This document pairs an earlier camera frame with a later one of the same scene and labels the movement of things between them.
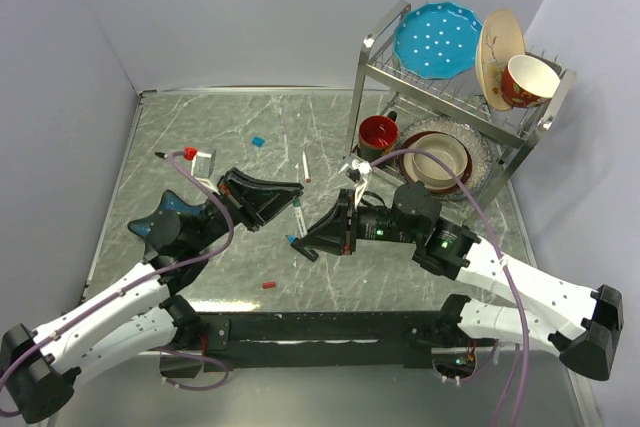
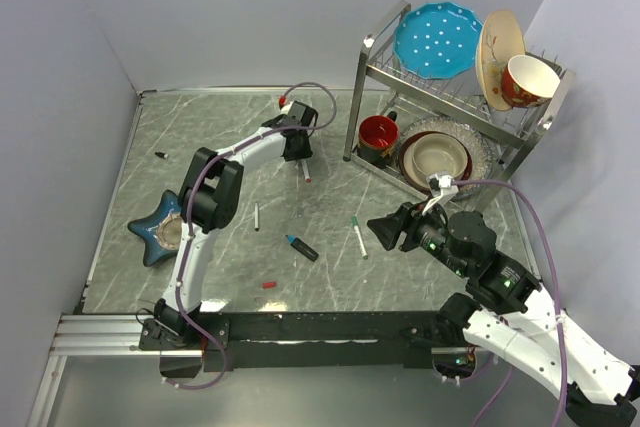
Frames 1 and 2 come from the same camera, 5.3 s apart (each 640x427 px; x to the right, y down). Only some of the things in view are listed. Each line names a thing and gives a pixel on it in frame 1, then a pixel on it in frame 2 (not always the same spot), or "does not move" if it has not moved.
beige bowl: (430, 171) does not move
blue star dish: (169, 202) does not move
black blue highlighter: (301, 248) does not move
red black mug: (378, 136) does not move
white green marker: (302, 226) → (361, 243)
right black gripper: (336, 226) → (406, 218)
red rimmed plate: (408, 171) does not move
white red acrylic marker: (305, 167) does not move
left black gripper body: (234, 205) → (304, 151)
